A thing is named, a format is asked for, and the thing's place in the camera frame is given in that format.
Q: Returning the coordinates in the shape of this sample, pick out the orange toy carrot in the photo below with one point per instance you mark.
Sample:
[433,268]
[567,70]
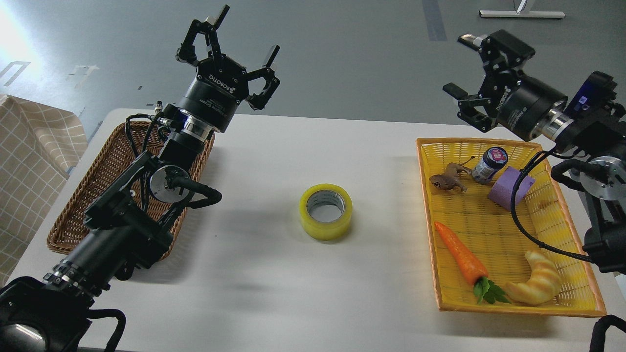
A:
[471,268]

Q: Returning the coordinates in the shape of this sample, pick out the purple foam block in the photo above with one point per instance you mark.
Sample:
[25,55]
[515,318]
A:
[502,190]

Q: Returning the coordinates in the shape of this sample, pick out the toy croissant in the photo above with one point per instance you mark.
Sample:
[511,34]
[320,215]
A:
[542,286]

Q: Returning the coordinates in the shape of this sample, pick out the yellow tape roll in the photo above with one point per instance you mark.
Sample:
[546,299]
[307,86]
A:
[325,212]

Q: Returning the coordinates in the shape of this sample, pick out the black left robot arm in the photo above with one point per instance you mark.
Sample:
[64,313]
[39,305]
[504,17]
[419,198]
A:
[130,222]

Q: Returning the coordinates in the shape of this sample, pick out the white stand base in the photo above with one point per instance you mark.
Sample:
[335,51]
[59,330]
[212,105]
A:
[522,11]

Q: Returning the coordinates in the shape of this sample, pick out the beige checkered cloth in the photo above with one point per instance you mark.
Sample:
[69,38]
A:
[39,145]

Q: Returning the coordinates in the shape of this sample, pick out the yellow plastic basket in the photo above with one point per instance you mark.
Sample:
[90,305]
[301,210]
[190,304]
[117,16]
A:
[488,230]

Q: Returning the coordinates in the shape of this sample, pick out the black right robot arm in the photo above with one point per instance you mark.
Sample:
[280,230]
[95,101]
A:
[588,133]

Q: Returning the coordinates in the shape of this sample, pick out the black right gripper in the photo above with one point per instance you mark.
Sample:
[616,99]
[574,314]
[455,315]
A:
[507,97]

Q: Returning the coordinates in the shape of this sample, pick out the brown toy frog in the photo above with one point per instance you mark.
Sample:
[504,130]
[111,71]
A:
[450,178]

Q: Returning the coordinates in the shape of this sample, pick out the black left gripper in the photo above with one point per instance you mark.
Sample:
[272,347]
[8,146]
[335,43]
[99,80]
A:
[215,100]

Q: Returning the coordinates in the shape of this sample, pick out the small dark jar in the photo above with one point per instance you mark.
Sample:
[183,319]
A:
[491,161]

